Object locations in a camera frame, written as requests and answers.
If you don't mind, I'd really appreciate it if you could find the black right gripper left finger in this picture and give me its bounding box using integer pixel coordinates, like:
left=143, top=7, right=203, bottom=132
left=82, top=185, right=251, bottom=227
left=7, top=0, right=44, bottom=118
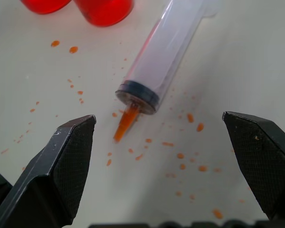
left=0, top=114, right=97, bottom=228

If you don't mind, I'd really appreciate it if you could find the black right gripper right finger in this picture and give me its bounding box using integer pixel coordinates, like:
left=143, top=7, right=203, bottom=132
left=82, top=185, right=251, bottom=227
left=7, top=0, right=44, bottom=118
left=222, top=111, right=285, bottom=220

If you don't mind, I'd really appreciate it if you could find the clear plastic syringe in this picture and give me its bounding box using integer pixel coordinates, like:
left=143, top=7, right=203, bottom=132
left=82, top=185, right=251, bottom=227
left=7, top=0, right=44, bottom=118
left=113, top=0, right=220, bottom=143

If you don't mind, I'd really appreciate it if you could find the red liquid container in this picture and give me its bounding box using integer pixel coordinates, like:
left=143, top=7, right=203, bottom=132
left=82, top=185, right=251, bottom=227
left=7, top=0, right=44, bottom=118
left=73, top=0, right=134, bottom=28
left=20, top=0, right=72, bottom=15

